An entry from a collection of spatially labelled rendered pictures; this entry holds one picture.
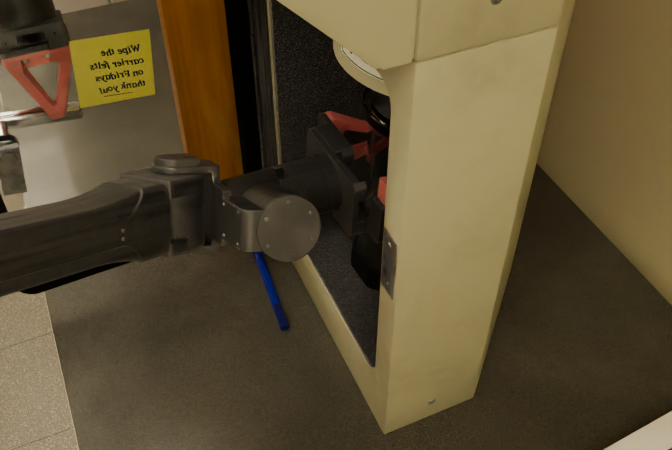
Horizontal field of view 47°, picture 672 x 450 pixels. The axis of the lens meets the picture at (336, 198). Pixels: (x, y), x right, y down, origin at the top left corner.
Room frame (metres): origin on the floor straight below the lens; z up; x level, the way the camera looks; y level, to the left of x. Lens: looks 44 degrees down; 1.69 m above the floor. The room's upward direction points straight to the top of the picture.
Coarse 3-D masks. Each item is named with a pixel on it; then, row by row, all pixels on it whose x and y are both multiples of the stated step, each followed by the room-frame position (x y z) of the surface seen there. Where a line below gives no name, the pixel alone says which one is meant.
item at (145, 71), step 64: (0, 0) 0.60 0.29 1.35; (64, 0) 0.62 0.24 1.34; (128, 0) 0.64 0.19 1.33; (192, 0) 0.67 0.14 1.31; (0, 64) 0.59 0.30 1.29; (64, 64) 0.61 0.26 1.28; (128, 64) 0.64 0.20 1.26; (192, 64) 0.66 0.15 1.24; (0, 128) 0.58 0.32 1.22; (64, 128) 0.60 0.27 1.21; (128, 128) 0.63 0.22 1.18; (192, 128) 0.66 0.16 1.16; (0, 192) 0.57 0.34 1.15; (64, 192) 0.60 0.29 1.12
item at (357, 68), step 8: (336, 48) 0.57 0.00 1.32; (344, 48) 0.56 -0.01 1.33; (336, 56) 0.56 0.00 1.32; (344, 56) 0.55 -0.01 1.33; (352, 56) 0.54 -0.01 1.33; (344, 64) 0.55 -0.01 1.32; (352, 64) 0.54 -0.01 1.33; (360, 64) 0.53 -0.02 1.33; (368, 64) 0.53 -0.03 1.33; (352, 72) 0.53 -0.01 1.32; (360, 72) 0.53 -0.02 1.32; (368, 72) 0.52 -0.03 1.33; (376, 72) 0.52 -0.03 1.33; (360, 80) 0.53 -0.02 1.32; (368, 80) 0.52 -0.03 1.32; (376, 80) 0.52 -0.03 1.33; (376, 88) 0.51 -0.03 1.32; (384, 88) 0.51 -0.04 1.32
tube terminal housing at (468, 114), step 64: (448, 0) 0.42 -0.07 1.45; (512, 0) 0.44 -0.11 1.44; (448, 64) 0.43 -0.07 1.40; (512, 64) 0.45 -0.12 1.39; (448, 128) 0.43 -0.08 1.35; (512, 128) 0.45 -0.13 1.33; (448, 192) 0.43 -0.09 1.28; (512, 192) 0.46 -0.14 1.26; (448, 256) 0.43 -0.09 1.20; (512, 256) 0.60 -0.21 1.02; (384, 320) 0.43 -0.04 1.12; (448, 320) 0.44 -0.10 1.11; (384, 384) 0.42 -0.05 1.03; (448, 384) 0.44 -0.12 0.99
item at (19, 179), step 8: (0, 144) 0.58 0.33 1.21; (8, 144) 0.58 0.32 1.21; (16, 144) 0.57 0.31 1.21; (0, 152) 0.56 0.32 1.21; (8, 152) 0.56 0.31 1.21; (16, 152) 0.57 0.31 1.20; (0, 160) 0.56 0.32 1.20; (8, 160) 0.56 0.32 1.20; (16, 160) 0.56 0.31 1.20; (0, 168) 0.56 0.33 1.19; (8, 168) 0.56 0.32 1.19; (16, 168) 0.57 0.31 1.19; (0, 176) 0.56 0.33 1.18; (8, 176) 0.56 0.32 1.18; (16, 176) 0.56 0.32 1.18; (24, 176) 0.57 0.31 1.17; (8, 184) 0.56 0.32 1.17; (16, 184) 0.56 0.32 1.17; (24, 184) 0.57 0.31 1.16; (8, 192) 0.56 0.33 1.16; (16, 192) 0.56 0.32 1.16
